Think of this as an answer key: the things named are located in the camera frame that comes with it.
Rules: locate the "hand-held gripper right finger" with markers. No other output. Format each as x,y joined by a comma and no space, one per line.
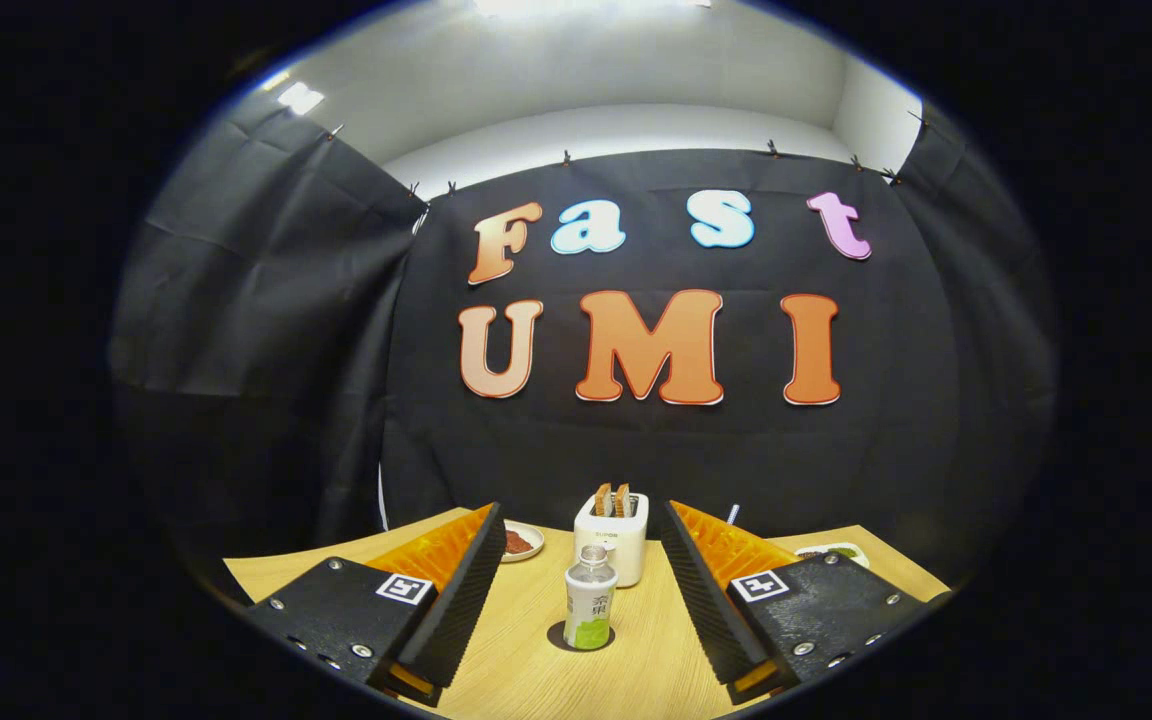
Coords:
701,590

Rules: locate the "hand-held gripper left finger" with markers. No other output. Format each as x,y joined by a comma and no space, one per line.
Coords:
461,590

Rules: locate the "dark round coaster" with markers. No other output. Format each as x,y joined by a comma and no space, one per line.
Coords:
556,637

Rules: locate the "clear juice bottle green label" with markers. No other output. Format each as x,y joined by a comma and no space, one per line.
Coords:
590,605

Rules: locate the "white dish of red snack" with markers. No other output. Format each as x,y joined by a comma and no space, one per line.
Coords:
519,543

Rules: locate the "white toaster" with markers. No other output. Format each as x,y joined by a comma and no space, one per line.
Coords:
626,550

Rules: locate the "wooden table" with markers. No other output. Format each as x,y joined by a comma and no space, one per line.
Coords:
536,670

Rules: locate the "brown toast slice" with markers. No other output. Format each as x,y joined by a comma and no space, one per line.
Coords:
622,500
603,500

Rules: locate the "divided dish of beans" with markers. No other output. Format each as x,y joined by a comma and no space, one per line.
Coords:
836,552

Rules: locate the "black backdrop cloth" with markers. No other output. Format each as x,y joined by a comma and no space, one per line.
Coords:
936,350

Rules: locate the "small ceiling light panel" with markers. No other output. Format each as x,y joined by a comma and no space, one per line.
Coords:
299,97

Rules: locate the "large ceiling light panel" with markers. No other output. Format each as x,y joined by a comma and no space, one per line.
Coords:
586,5

